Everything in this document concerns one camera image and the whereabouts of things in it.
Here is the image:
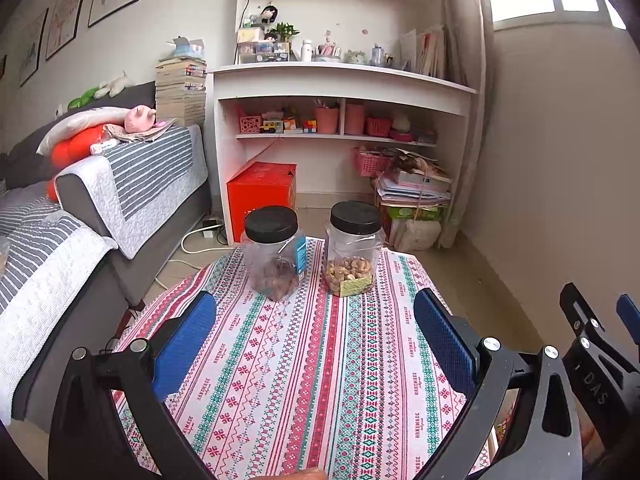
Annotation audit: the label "pink round container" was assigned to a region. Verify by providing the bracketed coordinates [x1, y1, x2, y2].
[345, 104, 367, 135]

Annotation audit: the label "pink plush pig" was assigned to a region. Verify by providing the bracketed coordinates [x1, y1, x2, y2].
[124, 105, 157, 133]

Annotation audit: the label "white pillow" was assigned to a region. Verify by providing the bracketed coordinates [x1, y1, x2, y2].
[37, 105, 136, 156]

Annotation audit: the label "green tissue package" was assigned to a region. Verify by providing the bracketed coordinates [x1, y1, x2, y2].
[387, 205, 443, 222]

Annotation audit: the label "clear jar with blue label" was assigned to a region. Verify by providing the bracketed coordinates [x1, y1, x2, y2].
[241, 206, 307, 302]

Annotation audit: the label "striped seat blanket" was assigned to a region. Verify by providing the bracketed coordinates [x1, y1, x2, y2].
[0, 182, 118, 411]

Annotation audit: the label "long white plush toy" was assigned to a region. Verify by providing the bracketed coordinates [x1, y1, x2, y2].
[95, 72, 135, 98]

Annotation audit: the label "light blue tissue box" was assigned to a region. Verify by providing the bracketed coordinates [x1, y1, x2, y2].
[171, 36, 207, 60]

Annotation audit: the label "tall stack of books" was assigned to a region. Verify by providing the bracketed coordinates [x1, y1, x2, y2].
[155, 59, 207, 128]

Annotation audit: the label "framed pink wall poster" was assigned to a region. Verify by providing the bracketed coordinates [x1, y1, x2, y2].
[45, 0, 92, 61]

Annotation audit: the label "orange plush toy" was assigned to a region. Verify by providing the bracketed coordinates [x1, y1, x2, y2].
[47, 127, 113, 201]

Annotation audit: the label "green plush toy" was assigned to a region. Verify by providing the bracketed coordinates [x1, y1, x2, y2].
[67, 87, 101, 110]

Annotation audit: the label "red cardboard box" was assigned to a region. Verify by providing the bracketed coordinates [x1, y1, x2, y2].
[226, 161, 297, 243]

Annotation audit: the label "white bookshelf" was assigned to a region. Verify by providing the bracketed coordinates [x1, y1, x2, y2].
[207, 0, 493, 248]

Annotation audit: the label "clear jar with green label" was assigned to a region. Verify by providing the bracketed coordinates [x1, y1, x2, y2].
[324, 201, 387, 298]

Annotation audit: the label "beige curtain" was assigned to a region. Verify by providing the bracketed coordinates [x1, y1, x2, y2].
[439, 0, 496, 248]

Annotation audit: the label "white cable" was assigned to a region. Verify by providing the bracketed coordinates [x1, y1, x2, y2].
[181, 225, 226, 256]

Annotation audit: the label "leaning white books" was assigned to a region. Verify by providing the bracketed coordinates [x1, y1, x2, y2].
[400, 25, 448, 80]

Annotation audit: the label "narrow framed wall poster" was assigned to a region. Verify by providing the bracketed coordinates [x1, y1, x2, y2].
[19, 8, 49, 88]

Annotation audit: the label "pink pen holder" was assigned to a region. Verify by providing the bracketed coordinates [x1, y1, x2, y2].
[314, 105, 341, 135]

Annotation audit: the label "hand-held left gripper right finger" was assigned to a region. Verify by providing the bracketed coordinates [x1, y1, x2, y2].
[414, 287, 586, 480]

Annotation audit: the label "hanging pink basket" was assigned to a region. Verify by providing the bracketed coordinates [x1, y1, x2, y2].
[355, 147, 393, 177]

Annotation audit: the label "grey sofa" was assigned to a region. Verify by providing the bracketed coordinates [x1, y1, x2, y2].
[0, 80, 213, 421]

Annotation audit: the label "red green patterned tablecloth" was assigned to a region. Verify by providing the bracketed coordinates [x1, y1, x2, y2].
[107, 236, 501, 480]

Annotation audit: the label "tied stack of papers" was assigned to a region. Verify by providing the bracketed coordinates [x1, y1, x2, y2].
[375, 147, 453, 208]

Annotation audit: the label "striped armrest blanket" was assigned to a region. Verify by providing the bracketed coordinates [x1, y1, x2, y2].
[55, 124, 210, 260]

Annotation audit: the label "white sack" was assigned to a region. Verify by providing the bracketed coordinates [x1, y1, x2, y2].
[395, 217, 443, 252]

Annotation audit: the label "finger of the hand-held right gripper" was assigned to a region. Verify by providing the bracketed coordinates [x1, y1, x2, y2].
[616, 294, 640, 343]
[559, 282, 608, 350]

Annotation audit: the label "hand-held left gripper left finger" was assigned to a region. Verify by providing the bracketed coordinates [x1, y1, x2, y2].
[47, 290, 218, 480]

